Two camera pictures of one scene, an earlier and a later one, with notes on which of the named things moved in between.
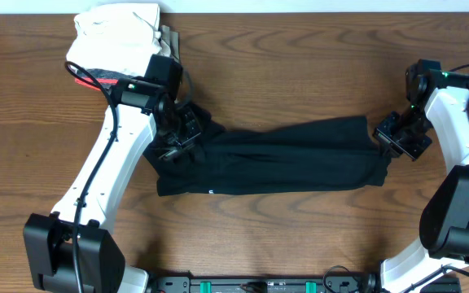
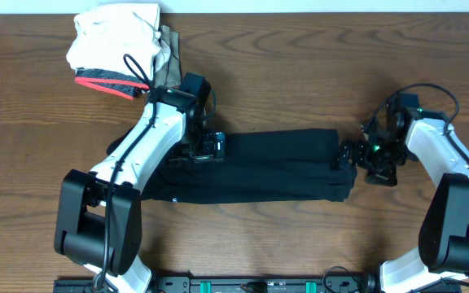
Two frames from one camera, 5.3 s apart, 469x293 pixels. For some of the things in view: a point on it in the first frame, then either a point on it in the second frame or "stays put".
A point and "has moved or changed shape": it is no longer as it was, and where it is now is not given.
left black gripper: (191, 129) to (208, 151)
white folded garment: (120, 37) stays put
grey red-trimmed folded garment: (107, 78) stays put
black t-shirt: (315, 155) has moved or changed shape
